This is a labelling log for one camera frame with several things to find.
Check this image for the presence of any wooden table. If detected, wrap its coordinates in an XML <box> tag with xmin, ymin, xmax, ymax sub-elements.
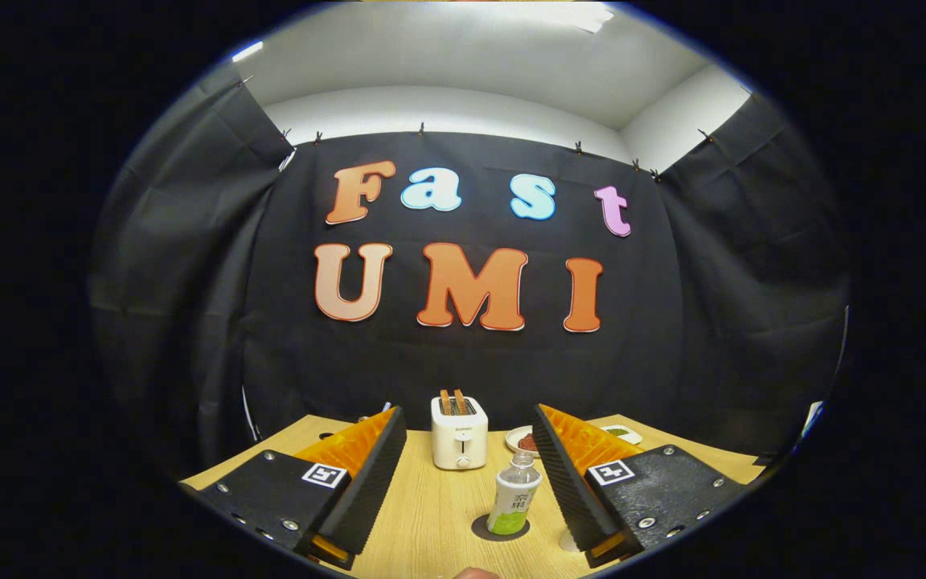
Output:
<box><xmin>178</xmin><ymin>414</ymin><xmax>765</xmax><ymax>579</ymax></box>

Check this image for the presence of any dark round coaster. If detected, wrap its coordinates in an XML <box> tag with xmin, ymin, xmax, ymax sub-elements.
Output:
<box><xmin>471</xmin><ymin>513</ymin><xmax>531</xmax><ymax>542</ymax></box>

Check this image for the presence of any large ceiling light panel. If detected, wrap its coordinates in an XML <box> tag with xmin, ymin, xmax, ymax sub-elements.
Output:
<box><xmin>503</xmin><ymin>0</ymin><xmax>617</xmax><ymax>33</ymax></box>

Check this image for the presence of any juice bottle white green label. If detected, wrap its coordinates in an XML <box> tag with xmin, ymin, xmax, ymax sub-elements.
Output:
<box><xmin>486</xmin><ymin>450</ymin><xmax>543</xmax><ymax>536</ymax></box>

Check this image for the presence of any small plate with brown food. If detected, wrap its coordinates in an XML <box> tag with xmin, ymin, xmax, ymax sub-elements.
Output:
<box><xmin>505</xmin><ymin>425</ymin><xmax>540</xmax><ymax>459</ymax></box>

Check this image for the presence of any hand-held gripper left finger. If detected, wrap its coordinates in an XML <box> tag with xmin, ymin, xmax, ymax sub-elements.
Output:
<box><xmin>178</xmin><ymin>406</ymin><xmax>408</xmax><ymax>570</ymax></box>

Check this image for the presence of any black backdrop cloth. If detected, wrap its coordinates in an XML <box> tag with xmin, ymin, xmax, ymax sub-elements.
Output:
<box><xmin>87</xmin><ymin>60</ymin><xmax>851</xmax><ymax>483</ymax></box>

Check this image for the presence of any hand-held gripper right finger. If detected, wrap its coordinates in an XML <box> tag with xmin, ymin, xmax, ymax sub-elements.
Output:
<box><xmin>533</xmin><ymin>404</ymin><xmax>747</xmax><ymax>569</ymax></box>

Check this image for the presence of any white toaster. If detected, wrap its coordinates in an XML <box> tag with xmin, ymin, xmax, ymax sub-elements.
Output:
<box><xmin>431</xmin><ymin>394</ymin><xmax>490</xmax><ymax>471</ymax></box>

